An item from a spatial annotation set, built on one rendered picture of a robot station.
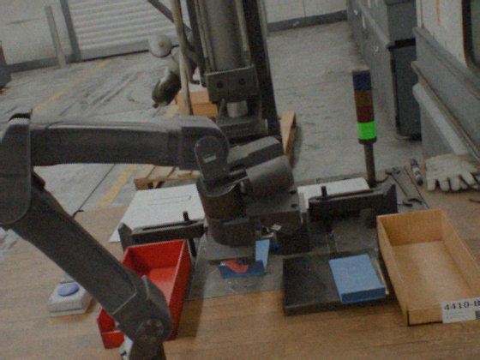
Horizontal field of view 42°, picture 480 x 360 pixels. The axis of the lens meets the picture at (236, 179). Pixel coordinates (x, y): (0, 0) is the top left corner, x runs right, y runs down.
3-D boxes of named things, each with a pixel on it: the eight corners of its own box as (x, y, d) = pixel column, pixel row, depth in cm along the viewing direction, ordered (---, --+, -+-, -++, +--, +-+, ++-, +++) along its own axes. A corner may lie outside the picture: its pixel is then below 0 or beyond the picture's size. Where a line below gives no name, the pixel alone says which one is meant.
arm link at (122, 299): (175, 303, 92) (8, 146, 79) (182, 327, 86) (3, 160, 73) (143, 330, 92) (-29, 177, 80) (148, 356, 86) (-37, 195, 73)
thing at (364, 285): (343, 309, 99) (341, 292, 98) (329, 261, 113) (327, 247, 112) (387, 302, 98) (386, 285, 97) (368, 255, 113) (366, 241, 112)
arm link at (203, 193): (243, 186, 90) (235, 151, 86) (258, 212, 86) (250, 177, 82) (199, 203, 90) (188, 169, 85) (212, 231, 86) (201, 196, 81)
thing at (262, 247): (220, 282, 98) (218, 264, 97) (231, 245, 112) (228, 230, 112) (265, 278, 97) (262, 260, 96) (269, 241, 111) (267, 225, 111)
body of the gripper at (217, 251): (253, 209, 96) (245, 176, 90) (254, 263, 88) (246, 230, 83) (212, 213, 96) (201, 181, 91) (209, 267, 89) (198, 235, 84)
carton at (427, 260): (407, 332, 95) (404, 287, 92) (380, 253, 119) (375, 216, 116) (495, 321, 94) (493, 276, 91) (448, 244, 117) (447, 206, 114)
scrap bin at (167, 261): (104, 349, 103) (95, 318, 101) (134, 273, 126) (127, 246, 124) (175, 340, 102) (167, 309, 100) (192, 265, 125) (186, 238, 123)
